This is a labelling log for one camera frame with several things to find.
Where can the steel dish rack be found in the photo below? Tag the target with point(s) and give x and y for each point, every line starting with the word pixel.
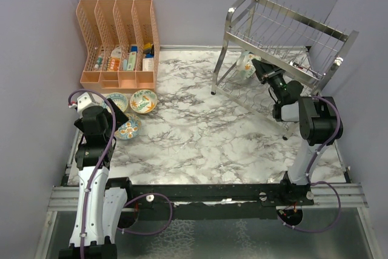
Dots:
pixel 278 34

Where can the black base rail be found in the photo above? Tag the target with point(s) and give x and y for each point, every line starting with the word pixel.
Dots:
pixel 188 201

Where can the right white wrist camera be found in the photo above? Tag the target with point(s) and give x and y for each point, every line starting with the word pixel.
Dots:
pixel 300 66

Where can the white blue box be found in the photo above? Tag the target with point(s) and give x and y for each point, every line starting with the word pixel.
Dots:
pixel 148 63

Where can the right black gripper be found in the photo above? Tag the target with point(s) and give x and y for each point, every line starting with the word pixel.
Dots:
pixel 263 69

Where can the blue yellow sun bowl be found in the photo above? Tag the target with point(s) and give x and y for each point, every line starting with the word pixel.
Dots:
pixel 119 99

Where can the blue orange floral bowl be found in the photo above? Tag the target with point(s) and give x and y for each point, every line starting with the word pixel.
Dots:
pixel 130 129

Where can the orange snack box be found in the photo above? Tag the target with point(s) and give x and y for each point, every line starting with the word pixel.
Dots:
pixel 113 64

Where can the teal bowl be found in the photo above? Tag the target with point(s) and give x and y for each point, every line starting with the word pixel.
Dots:
pixel 240 62

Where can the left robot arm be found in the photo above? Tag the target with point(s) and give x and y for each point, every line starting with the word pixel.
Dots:
pixel 91 180

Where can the orange star flower bowl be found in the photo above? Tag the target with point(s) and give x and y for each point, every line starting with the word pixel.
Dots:
pixel 249 69

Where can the small bottle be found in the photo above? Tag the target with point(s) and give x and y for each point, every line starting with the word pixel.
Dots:
pixel 98 63

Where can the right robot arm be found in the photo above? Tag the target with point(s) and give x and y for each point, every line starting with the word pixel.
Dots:
pixel 319 126

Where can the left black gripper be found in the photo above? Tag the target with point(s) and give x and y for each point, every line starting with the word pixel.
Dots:
pixel 121 117

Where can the green white box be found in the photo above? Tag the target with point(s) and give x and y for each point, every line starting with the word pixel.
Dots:
pixel 131 62

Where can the peach plastic desk organizer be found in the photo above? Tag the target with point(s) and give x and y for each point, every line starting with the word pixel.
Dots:
pixel 116 28

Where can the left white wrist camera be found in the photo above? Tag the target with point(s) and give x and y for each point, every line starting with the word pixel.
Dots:
pixel 83 102

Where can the green leaf orange flower bowl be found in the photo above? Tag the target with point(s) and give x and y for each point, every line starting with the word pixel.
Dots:
pixel 143 101

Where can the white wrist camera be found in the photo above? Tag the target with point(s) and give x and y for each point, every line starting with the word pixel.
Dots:
pixel 300 66
pixel 83 102

